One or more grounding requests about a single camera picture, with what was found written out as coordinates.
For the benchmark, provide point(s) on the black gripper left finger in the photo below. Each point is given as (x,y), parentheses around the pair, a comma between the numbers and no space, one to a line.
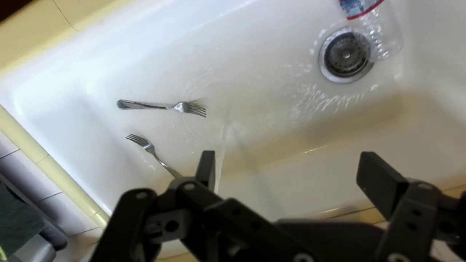
(204,213)

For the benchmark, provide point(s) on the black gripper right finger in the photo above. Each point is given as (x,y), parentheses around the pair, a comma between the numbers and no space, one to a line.
(412,219)

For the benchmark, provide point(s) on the running water stream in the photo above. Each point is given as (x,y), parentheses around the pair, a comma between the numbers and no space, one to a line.
(221,155)

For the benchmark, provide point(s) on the silver metal fork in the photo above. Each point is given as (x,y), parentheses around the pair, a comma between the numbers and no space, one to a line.
(150,152)
(165,107)

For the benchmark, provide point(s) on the white ceramic sink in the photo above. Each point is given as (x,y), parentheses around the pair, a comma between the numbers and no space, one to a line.
(271,126)

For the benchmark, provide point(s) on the metal sink drain strainer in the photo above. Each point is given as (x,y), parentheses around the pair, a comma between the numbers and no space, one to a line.
(347,55)

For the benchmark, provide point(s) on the clear plastic water bottle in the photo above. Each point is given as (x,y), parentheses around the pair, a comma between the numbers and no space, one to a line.
(376,23)

